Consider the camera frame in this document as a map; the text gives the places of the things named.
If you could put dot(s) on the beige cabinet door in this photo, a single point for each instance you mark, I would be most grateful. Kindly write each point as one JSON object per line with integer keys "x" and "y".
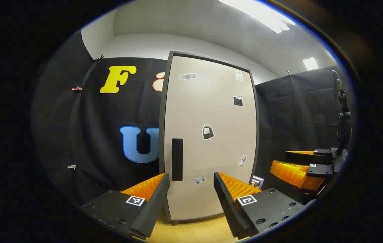
{"x": 211, "y": 152}

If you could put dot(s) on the dark grey cabinet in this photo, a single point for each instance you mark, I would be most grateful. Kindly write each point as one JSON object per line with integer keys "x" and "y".
{"x": 162, "y": 135}

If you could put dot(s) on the dark blue book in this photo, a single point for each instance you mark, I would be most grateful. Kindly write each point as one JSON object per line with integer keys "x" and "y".
{"x": 258, "y": 182}

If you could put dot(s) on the small ceiling light panel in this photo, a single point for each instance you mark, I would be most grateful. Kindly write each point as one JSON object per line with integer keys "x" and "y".
{"x": 310, "y": 63}

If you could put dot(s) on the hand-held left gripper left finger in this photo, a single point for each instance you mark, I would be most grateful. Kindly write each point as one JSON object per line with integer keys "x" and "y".
{"x": 154, "y": 206}

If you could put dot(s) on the long ceiling light panel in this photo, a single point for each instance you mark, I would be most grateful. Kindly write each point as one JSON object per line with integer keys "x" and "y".
{"x": 258, "y": 13}

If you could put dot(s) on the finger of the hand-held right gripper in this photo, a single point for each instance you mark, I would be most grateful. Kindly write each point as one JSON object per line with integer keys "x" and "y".
{"x": 299, "y": 158}
{"x": 319, "y": 170}

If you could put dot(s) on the red clip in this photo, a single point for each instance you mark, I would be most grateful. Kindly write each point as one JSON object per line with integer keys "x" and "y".
{"x": 76, "y": 88}

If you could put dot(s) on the white clip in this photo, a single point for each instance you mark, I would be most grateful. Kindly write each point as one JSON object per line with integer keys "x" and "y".
{"x": 72, "y": 166}

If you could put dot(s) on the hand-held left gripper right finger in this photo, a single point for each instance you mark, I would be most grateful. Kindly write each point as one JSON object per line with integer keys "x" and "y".
{"x": 226, "y": 202}

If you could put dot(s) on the black backdrop cloth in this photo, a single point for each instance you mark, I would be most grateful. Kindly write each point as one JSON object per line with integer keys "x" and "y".
{"x": 93, "y": 135}

